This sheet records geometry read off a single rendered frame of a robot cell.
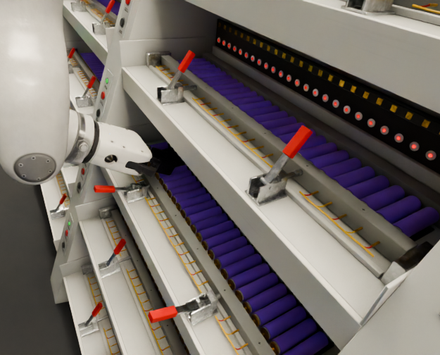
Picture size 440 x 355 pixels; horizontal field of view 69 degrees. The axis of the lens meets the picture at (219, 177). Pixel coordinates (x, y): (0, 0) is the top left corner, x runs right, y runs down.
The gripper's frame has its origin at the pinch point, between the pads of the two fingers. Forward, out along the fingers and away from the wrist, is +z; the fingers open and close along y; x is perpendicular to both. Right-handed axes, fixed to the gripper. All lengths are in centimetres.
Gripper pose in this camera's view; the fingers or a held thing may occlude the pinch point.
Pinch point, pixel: (161, 161)
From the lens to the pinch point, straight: 65.3
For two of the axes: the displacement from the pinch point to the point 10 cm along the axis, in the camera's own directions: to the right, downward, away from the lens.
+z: 6.9, 1.9, 7.0
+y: -5.2, -5.5, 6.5
